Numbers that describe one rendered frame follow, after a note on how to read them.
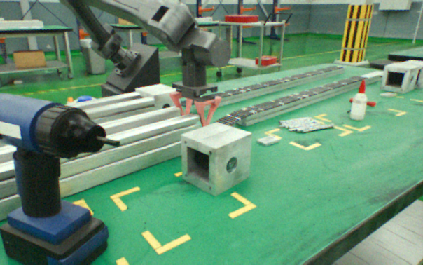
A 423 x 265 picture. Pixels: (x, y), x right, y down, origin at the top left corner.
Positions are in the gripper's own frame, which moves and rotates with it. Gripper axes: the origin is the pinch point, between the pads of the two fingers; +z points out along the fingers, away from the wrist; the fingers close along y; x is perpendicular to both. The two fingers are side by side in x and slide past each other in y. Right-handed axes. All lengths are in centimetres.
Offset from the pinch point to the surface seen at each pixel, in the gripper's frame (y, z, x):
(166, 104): -14.5, -0.8, 1.4
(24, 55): -489, 39, 71
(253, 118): 0.9, 4.1, 21.2
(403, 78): 15, 0, 92
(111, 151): 4.8, -0.7, -24.6
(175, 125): 4.9, -2.3, -9.5
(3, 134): 18.8, -12.9, -42.4
